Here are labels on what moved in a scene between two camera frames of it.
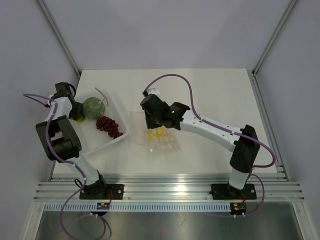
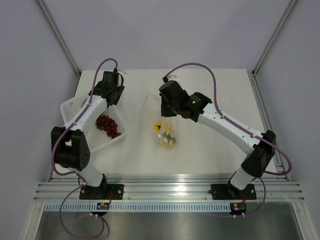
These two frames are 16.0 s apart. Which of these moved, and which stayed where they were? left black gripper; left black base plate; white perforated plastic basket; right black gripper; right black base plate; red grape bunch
Moved: left black gripper; right black gripper
Stayed: white perforated plastic basket; left black base plate; red grape bunch; right black base plate
